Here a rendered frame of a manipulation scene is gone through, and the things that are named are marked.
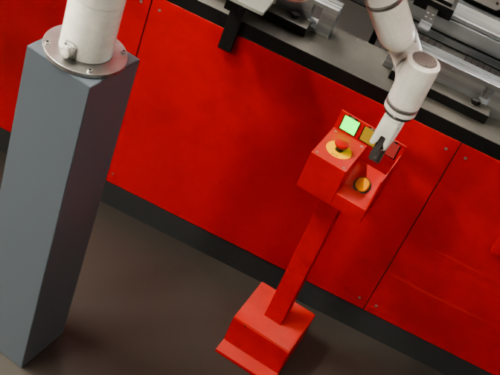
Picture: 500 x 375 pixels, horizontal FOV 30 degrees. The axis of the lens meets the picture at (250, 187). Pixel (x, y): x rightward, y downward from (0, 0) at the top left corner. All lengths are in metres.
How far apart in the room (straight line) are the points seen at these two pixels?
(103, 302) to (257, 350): 0.49
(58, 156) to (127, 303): 0.88
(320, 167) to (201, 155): 0.60
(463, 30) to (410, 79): 0.73
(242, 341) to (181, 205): 0.51
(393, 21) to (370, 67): 0.60
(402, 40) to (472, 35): 0.81
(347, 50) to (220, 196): 0.65
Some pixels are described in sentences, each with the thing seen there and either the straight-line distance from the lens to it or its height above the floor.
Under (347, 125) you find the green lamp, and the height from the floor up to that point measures 0.81.
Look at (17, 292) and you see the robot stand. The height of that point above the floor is 0.27.
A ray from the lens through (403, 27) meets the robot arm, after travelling 2.13.
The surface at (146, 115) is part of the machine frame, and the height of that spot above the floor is 0.42.
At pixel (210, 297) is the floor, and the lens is 3.05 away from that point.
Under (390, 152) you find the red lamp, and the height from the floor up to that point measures 0.80.
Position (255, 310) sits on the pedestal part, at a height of 0.12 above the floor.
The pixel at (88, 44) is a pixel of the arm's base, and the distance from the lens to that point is 2.04.
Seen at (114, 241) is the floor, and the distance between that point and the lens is 3.11.
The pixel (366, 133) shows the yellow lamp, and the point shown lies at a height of 0.82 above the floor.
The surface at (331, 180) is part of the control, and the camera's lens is 2.46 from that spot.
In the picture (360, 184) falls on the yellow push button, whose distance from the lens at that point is 2.51.
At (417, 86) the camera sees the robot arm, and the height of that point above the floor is 1.11.
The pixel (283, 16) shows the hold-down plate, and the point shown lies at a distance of 2.70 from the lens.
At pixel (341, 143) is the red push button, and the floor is 0.81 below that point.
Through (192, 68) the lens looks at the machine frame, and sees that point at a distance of 2.80.
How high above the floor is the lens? 2.19
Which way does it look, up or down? 39 degrees down
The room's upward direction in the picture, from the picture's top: 23 degrees clockwise
